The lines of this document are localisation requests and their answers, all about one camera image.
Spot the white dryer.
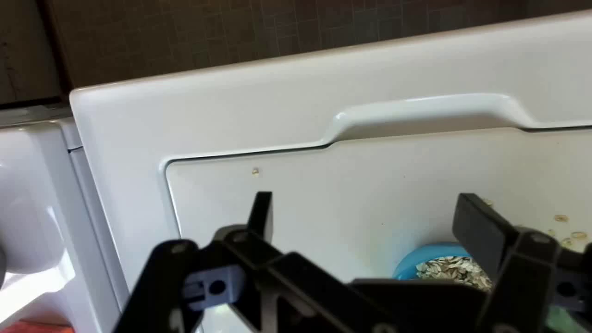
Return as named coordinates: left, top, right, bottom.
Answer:
left=0, top=120, right=125, bottom=333

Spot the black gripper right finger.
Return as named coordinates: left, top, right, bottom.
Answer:
left=351, top=193, right=592, bottom=333

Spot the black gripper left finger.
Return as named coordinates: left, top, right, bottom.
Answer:
left=112, top=193, right=395, bottom=333

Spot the blue plastic bowl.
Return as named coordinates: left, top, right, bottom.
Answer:
left=391, top=243, right=491, bottom=291

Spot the white washing machine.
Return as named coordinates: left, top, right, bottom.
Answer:
left=68, top=9, right=592, bottom=333

